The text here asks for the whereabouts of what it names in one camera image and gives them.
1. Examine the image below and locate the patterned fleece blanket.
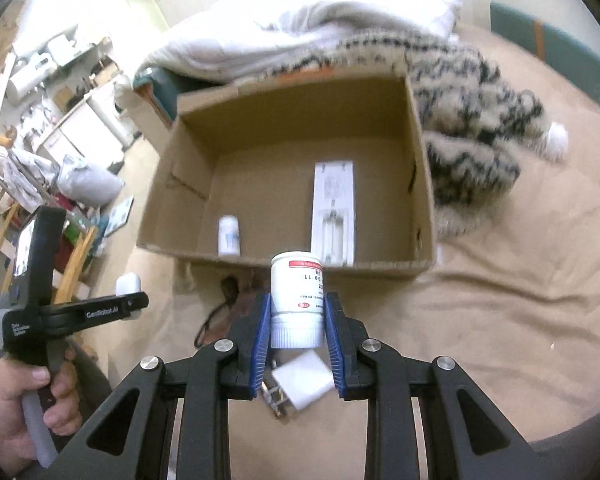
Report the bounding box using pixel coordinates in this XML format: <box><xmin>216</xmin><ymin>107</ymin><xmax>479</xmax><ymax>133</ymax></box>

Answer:
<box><xmin>260</xmin><ymin>30</ymin><xmax>571</xmax><ymax>238</ymax></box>

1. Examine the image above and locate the small white round case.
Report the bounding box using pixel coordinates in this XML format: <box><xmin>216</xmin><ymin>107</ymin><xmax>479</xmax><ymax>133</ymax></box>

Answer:
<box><xmin>116</xmin><ymin>272</ymin><xmax>142</xmax><ymax>322</ymax></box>

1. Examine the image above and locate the paper towel roll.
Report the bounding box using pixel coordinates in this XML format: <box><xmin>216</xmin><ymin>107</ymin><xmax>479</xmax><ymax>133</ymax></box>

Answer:
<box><xmin>7</xmin><ymin>67</ymin><xmax>43</xmax><ymax>102</ymax></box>

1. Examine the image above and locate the cardboard box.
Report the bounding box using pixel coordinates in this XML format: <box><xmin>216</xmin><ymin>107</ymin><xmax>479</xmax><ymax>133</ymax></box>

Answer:
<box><xmin>136</xmin><ymin>74</ymin><xmax>438</xmax><ymax>281</ymax></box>

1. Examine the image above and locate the teal storage box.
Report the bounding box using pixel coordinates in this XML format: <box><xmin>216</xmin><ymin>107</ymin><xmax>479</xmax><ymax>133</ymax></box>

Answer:
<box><xmin>132</xmin><ymin>67</ymin><xmax>181</xmax><ymax>131</ymax></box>

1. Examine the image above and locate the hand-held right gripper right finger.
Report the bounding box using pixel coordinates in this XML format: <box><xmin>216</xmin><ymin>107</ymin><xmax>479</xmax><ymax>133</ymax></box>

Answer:
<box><xmin>322</xmin><ymin>292</ymin><xmax>546</xmax><ymax>480</ymax></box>

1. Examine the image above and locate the white power adapter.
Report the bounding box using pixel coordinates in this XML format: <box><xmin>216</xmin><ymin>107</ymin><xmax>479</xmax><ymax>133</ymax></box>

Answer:
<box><xmin>262</xmin><ymin>350</ymin><xmax>333</xmax><ymax>418</ymax></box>

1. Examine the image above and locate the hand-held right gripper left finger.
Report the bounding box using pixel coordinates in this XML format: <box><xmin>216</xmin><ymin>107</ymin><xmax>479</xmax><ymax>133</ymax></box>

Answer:
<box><xmin>47</xmin><ymin>292</ymin><xmax>273</xmax><ymax>480</ymax></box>

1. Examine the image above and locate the person's left hand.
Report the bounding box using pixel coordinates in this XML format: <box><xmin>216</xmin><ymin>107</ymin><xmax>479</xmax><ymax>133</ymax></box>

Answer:
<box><xmin>0</xmin><ymin>347</ymin><xmax>83</xmax><ymax>463</ymax></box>

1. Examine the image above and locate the green headboard cushion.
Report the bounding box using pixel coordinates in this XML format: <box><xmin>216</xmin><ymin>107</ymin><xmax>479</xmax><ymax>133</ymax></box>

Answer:
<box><xmin>489</xmin><ymin>1</ymin><xmax>600</xmax><ymax>111</ymax></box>

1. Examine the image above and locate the white duvet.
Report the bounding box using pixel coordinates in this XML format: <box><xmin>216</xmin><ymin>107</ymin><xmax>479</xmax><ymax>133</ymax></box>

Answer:
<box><xmin>135</xmin><ymin>0</ymin><xmax>463</xmax><ymax>83</ymax></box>

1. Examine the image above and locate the white cabinet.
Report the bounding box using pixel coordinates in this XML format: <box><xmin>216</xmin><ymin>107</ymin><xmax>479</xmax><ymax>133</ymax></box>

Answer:
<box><xmin>35</xmin><ymin>92</ymin><xmax>131</xmax><ymax>166</ymax></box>

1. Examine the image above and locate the black strap pouch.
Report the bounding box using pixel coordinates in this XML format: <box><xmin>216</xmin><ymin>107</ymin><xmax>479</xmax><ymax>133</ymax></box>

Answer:
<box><xmin>195</xmin><ymin>274</ymin><xmax>261</xmax><ymax>350</ymax></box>

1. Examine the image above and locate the white medicine bottle red label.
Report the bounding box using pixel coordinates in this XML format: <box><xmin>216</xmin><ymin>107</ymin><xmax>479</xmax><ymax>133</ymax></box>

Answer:
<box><xmin>270</xmin><ymin>251</ymin><xmax>328</xmax><ymax>350</ymax></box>

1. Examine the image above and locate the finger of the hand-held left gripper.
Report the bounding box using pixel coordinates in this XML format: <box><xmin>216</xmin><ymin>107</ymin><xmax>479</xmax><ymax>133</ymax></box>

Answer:
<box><xmin>82</xmin><ymin>292</ymin><xmax>150</xmax><ymax>322</ymax></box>

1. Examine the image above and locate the white plastic bag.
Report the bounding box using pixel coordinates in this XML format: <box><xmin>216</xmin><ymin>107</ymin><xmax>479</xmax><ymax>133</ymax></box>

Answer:
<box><xmin>57</xmin><ymin>155</ymin><xmax>123</xmax><ymax>207</ymax></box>

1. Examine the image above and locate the small white pill bottle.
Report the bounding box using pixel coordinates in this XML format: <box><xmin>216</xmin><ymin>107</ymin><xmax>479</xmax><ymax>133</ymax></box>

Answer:
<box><xmin>217</xmin><ymin>215</ymin><xmax>241</xmax><ymax>257</ymax></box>

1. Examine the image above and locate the white remote control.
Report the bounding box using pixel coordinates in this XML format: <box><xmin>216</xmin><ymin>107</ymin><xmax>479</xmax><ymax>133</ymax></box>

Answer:
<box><xmin>311</xmin><ymin>159</ymin><xmax>356</xmax><ymax>267</ymax></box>

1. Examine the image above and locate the teal book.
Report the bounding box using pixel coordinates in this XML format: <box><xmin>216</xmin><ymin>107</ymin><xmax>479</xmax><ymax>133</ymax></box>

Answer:
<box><xmin>102</xmin><ymin>195</ymin><xmax>133</xmax><ymax>238</ymax></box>

